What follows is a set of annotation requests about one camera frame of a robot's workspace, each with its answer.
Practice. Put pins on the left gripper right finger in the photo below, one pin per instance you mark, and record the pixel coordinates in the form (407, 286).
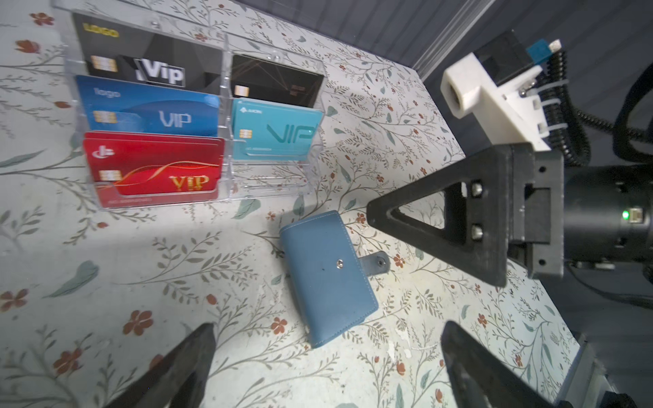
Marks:
(478, 378)

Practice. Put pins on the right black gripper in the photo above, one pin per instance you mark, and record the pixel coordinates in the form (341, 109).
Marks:
(503, 204)

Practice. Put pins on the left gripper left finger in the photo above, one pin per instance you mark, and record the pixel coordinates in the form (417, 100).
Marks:
(179, 379)

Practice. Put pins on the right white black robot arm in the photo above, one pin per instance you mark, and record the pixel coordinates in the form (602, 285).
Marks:
(607, 214)

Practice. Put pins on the red VIP card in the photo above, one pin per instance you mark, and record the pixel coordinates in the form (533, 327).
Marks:
(141, 170)

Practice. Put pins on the teal VIP card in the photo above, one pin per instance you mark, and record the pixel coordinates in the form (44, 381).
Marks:
(269, 131)

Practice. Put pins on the black plain card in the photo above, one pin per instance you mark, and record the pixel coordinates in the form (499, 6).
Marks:
(257, 79)

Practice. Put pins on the blue VIP card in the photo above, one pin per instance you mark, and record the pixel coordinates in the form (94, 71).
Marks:
(118, 106)

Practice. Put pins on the black VIP card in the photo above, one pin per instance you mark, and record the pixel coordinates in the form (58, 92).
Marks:
(122, 52)

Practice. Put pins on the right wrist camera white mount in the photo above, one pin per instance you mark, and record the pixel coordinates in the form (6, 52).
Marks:
(498, 85)

